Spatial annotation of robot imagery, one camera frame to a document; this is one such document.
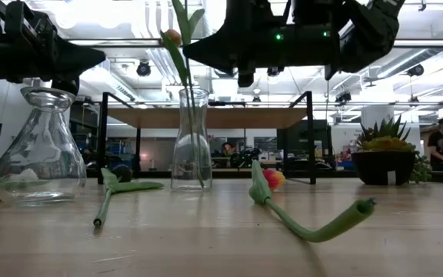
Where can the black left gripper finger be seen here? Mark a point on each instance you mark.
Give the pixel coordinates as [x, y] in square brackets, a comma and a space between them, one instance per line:
[67, 87]
[77, 61]

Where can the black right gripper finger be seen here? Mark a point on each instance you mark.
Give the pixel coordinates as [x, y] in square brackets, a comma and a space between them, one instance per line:
[246, 79]
[221, 52]

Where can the pink artificial tulip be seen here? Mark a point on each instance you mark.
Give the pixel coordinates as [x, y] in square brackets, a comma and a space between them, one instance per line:
[174, 36]

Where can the wide clear glass flask vase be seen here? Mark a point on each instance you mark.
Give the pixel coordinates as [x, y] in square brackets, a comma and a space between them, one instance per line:
[42, 154]

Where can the slim clear glass bottle vase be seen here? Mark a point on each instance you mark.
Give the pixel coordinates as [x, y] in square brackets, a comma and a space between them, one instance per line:
[185, 154]

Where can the dark maroon artificial tulip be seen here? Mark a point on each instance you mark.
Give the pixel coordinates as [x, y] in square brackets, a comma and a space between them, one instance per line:
[110, 185]

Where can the orange red artificial tulip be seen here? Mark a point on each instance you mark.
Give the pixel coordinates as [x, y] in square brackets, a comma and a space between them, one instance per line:
[262, 192]

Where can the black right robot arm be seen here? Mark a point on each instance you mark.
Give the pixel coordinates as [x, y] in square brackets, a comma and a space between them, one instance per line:
[367, 34]

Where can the black background robot arm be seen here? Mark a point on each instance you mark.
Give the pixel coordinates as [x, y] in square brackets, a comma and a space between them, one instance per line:
[244, 157]

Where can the black ceiling spotlight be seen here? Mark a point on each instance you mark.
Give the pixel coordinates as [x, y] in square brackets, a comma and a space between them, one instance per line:
[143, 69]
[415, 70]
[343, 97]
[274, 71]

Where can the succulent plant in black pot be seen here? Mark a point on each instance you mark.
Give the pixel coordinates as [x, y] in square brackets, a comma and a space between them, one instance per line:
[379, 165]

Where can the person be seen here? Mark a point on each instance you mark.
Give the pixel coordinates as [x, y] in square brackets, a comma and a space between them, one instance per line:
[437, 144]

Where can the black frame bar with lights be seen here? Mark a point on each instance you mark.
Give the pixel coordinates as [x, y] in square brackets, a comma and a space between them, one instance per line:
[110, 42]

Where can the wooden shelf black metal frame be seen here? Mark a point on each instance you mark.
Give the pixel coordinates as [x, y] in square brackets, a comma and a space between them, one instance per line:
[237, 118]

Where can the black frame base rail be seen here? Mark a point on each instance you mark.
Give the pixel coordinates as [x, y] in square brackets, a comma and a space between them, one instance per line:
[229, 174]

